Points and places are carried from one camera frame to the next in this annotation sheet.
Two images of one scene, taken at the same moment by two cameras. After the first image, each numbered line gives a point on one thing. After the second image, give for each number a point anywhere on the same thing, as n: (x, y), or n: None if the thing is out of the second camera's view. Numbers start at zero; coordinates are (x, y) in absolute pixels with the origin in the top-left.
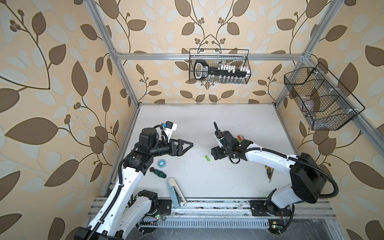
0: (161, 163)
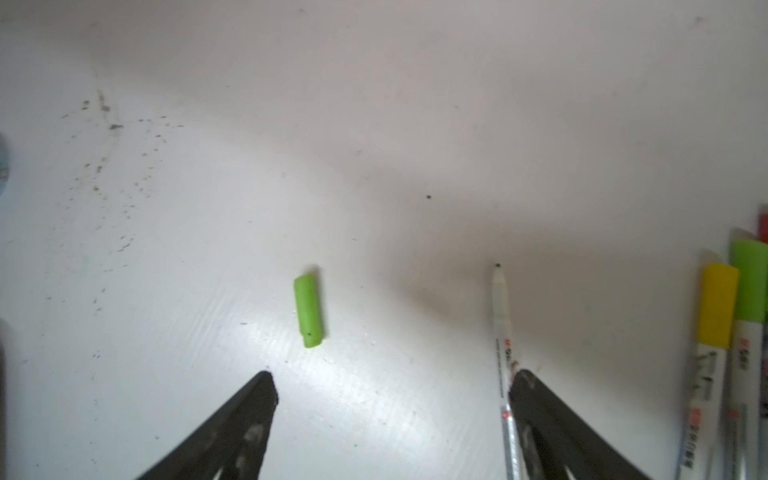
0: (4, 167)
